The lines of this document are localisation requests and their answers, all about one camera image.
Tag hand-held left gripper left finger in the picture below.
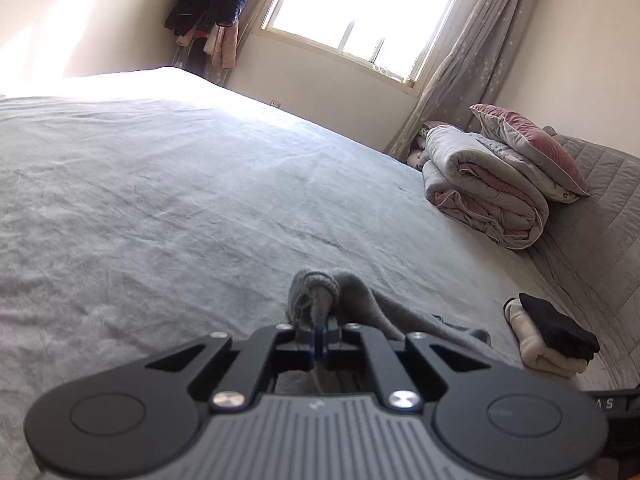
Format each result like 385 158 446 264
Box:
142 324 321 408

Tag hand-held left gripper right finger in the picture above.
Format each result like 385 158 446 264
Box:
322 324 494 411

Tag grey knit sweater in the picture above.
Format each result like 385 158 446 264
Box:
274 268 493 396

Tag pink hanging clothes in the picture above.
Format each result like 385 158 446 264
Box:
202 22 240 70

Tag metal clothes rack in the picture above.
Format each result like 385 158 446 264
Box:
172 35 233 86

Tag cream folded garment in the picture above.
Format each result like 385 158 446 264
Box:
503 298 588 379

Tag black folded garment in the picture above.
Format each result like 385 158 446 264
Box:
519 292 601 361

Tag grey quilted headboard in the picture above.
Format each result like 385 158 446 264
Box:
525 127 640 391

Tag folded grey pink quilt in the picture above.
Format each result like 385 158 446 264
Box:
422 124 550 251

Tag bed with grey sheet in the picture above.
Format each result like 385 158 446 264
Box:
0 66 640 480

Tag pink grey pillow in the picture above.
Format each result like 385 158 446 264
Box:
469 104 591 204

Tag window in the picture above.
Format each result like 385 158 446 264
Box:
260 0 468 89

